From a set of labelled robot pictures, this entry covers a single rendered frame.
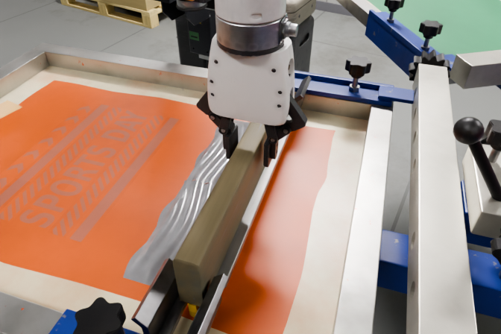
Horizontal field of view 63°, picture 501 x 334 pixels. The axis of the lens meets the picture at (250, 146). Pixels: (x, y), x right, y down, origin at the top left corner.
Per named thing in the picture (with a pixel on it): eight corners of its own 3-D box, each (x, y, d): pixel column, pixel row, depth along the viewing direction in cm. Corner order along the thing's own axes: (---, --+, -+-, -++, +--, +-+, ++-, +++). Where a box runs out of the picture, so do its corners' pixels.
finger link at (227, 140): (238, 106, 54) (238, 147, 58) (215, 103, 55) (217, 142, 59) (229, 120, 51) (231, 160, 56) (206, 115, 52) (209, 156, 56)
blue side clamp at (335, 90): (233, 104, 84) (232, 73, 79) (241, 92, 87) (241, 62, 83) (385, 130, 77) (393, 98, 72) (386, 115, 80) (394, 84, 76)
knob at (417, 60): (403, 95, 79) (413, 60, 74) (404, 80, 83) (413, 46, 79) (444, 101, 77) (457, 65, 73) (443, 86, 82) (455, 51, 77)
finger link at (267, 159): (295, 117, 52) (291, 157, 56) (271, 112, 53) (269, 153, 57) (289, 131, 50) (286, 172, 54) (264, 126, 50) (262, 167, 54)
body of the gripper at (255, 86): (303, 21, 46) (296, 105, 53) (219, 11, 49) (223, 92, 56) (288, 49, 41) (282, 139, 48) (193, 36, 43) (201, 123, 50)
